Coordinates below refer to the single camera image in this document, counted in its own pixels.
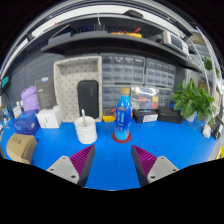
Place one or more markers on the black hard case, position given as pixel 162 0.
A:
pixel 88 100

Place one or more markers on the purple plastic bag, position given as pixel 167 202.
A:
pixel 30 98

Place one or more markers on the white ribbed cup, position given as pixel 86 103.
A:
pixel 86 133

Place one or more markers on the yellow multimeter with red leads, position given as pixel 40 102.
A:
pixel 108 118

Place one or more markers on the white carton box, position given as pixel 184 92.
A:
pixel 49 118

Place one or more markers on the black zip pouch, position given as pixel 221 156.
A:
pixel 170 115

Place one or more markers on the dark grey flat box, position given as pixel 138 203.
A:
pixel 46 93

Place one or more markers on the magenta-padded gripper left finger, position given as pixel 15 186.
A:
pixel 61 168

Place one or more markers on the black box with white label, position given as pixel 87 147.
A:
pixel 145 116

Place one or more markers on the blue drink bottle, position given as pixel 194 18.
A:
pixel 123 116

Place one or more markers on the metal storage rack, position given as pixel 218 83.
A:
pixel 208 66

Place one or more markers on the flat round red coaster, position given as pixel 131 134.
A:
pixel 116 140

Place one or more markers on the blue carton box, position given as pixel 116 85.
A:
pixel 26 122

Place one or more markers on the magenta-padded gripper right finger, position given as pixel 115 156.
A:
pixel 163 168

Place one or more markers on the brown cardboard box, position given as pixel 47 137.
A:
pixel 20 146

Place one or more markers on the white dotted fabric tray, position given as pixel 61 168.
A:
pixel 66 90

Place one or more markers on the green potted plant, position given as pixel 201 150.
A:
pixel 191 100

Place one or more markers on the teal device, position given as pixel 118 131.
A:
pixel 4 82

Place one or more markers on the clear organizer box, coloured parts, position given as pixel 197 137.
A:
pixel 145 97

